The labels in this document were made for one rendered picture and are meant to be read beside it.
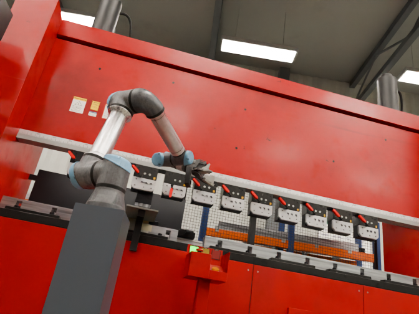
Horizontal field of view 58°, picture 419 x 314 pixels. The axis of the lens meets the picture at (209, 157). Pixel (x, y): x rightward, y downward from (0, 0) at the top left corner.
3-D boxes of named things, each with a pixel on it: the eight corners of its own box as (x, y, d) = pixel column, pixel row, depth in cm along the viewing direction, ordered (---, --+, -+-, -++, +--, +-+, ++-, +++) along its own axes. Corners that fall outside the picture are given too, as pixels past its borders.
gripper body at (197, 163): (207, 161, 205) (189, 154, 210) (199, 174, 201) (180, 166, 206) (210, 169, 211) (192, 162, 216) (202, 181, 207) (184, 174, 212)
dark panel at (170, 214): (19, 226, 267) (39, 169, 285) (19, 227, 269) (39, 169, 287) (176, 255, 284) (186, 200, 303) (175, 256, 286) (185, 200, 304)
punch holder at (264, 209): (250, 212, 252) (252, 189, 259) (246, 215, 260) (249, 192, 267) (271, 217, 255) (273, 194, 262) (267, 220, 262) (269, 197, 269)
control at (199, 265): (187, 275, 187) (193, 238, 194) (182, 278, 201) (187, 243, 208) (226, 282, 190) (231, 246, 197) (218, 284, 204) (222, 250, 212)
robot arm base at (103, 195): (121, 210, 138) (127, 185, 142) (80, 204, 138) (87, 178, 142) (126, 220, 152) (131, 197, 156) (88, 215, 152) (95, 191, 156)
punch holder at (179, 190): (161, 194, 243) (166, 170, 250) (159, 197, 251) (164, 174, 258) (184, 198, 246) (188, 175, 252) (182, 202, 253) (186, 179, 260)
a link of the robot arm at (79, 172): (88, 177, 147) (136, 82, 178) (60, 179, 153) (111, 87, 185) (105, 195, 155) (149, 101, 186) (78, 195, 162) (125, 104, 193)
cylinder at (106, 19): (86, 32, 283) (102, -14, 303) (88, 52, 304) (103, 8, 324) (128, 43, 288) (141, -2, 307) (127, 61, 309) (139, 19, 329)
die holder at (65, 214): (-4, 210, 219) (2, 195, 222) (-1, 213, 224) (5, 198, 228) (85, 227, 226) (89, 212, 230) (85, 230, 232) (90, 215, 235)
